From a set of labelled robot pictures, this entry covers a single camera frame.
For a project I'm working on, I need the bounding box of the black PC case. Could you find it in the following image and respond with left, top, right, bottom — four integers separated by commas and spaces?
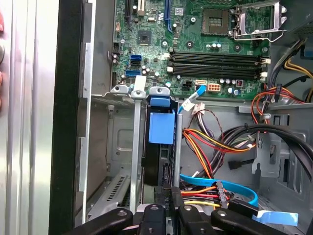
48, 0, 313, 235

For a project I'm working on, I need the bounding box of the red orange wire loop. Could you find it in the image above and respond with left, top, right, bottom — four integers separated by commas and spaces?
251, 84, 306, 126

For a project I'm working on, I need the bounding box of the metal socket cover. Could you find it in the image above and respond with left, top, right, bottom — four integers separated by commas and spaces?
233, 0, 287, 37

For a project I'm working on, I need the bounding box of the blue plastic cage latch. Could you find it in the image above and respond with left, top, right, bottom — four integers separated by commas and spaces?
251, 210, 299, 228

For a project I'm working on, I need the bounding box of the beige board power socket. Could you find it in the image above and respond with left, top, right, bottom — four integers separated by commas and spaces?
206, 82, 221, 94

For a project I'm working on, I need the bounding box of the hard disk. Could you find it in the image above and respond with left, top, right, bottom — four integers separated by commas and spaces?
141, 96, 177, 188

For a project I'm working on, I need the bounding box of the white plug with thin wires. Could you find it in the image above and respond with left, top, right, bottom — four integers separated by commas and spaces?
190, 102, 224, 138

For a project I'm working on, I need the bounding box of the orange red wire bundle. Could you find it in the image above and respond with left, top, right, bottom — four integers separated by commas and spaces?
182, 128, 257, 181

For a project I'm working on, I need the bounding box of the green motherboard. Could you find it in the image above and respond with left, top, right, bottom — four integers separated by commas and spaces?
112, 0, 273, 101

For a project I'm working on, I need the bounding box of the grey power supply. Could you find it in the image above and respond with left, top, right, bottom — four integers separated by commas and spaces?
278, 0, 313, 40

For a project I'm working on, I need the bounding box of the black chipset chip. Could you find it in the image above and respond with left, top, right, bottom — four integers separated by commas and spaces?
137, 30, 152, 45

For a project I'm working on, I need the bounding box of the thick black cable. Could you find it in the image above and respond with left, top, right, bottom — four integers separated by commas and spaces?
244, 123, 313, 179

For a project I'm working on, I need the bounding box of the blue expansion slot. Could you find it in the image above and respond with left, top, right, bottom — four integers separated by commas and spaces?
164, 0, 172, 34

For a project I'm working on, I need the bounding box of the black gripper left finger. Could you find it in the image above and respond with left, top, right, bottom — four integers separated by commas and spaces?
62, 204, 167, 235

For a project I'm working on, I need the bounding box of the metal locking lever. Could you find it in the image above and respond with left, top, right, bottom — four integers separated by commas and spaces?
232, 28, 288, 41

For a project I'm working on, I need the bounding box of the yellow black wire bundle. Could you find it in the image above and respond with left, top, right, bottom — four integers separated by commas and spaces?
268, 36, 313, 103

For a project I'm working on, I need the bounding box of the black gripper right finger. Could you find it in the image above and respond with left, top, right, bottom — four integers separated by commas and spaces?
170, 186, 312, 235

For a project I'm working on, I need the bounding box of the black expansion slot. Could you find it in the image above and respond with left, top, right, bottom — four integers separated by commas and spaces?
125, 0, 132, 26

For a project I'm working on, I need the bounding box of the black RAM slot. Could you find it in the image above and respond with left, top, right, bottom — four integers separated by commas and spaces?
168, 62, 269, 71
169, 51, 271, 58
169, 56, 271, 63
168, 68, 268, 77

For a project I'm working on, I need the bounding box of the grey metal disk bay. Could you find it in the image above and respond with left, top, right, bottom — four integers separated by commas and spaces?
90, 84, 184, 221

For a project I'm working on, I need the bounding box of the short blue board cable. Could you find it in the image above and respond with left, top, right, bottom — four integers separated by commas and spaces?
178, 84, 206, 116

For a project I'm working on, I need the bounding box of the grey metal drive cage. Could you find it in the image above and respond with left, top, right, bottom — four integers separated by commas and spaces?
238, 101, 313, 221

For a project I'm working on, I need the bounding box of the CPU socket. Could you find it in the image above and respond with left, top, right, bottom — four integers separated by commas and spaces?
201, 7, 232, 37

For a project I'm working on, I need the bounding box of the blue data wire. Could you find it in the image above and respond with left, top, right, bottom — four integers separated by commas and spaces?
179, 172, 260, 219

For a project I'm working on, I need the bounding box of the orange red yellow power wire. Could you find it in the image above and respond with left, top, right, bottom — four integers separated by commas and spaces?
153, 181, 230, 213

